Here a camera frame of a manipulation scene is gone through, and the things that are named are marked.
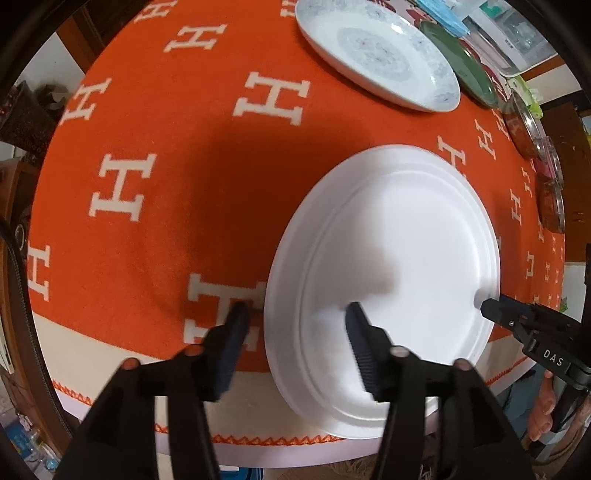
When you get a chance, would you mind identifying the small steel bowl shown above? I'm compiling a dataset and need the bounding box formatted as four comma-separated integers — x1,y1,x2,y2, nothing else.
536,181,566,234

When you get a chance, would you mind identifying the large white plate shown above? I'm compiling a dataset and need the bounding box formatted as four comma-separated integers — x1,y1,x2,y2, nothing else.
263,145,501,439

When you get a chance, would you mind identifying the pink steel bowl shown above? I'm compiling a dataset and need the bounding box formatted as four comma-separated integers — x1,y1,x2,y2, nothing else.
536,136,564,185

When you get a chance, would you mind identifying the large steel bowl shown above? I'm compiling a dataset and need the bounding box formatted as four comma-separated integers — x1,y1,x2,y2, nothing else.
502,91,544,159

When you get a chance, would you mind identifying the green plate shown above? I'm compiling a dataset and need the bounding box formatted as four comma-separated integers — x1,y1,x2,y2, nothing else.
418,21,499,109

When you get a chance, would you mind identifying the blue patterned porcelain plate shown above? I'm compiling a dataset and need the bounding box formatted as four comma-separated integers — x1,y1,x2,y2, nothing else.
294,1,461,113

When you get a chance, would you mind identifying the person right hand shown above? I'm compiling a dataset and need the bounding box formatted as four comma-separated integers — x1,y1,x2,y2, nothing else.
527,370,556,442

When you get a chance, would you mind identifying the green tissue pack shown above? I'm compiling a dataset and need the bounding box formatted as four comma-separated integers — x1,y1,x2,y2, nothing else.
507,75,543,119

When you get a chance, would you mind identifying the white storage box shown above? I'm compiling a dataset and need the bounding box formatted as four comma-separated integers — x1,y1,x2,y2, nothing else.
463,1,557,78

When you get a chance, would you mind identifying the blue face mask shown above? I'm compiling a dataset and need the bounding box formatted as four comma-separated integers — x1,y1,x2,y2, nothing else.
415,0,470,38

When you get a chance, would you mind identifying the orange H pattern tablecloth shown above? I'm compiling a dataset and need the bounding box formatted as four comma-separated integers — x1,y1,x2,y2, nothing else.
26,0,569,469

